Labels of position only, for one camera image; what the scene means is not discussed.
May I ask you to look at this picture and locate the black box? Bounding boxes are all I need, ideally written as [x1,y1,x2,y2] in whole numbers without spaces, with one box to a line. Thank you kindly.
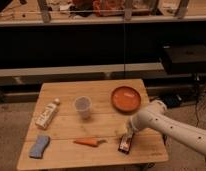
[161,45,206,74]

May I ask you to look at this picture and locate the long wooden shelf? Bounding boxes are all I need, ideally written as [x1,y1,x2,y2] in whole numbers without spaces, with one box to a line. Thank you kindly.
[0,0,206,27]

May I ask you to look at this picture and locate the blue sponge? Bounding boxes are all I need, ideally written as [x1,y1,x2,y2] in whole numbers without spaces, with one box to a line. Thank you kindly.
[29,135,50,159]

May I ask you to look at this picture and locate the wooden table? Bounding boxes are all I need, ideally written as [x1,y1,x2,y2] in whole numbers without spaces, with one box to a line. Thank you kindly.
[17,79,168,171]

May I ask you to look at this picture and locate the orange carrot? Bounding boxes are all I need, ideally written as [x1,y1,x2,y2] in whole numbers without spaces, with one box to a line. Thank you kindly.
[74,138,106,147]

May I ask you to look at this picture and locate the orange round plate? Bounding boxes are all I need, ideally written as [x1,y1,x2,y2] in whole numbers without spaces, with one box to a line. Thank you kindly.
[111,86,141,113]

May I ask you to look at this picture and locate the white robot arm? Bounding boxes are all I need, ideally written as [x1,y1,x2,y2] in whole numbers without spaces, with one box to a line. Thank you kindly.
[117,100,206,157]

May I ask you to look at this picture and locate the translucent ceramic cup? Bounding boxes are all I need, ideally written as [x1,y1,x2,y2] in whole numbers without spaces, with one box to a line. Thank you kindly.
[74,96,92,119]

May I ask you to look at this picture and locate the white bottle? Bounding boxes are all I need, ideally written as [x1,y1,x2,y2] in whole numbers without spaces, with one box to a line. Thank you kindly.
[35,98,60,129]

